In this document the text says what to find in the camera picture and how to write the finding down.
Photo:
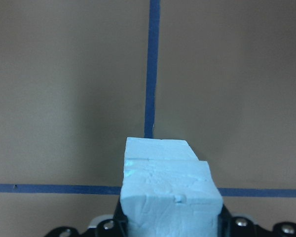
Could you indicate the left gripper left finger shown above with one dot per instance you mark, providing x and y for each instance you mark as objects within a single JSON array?
[{"x": 120, "y": 221}]

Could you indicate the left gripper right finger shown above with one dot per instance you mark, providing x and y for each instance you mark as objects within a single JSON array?
[{"x": 224, "y": 228}]

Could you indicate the light blue block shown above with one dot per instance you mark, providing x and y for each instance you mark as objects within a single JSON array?
[
  {"x": 170, "y": 198},
  {"x": 158, "y": 149}
]

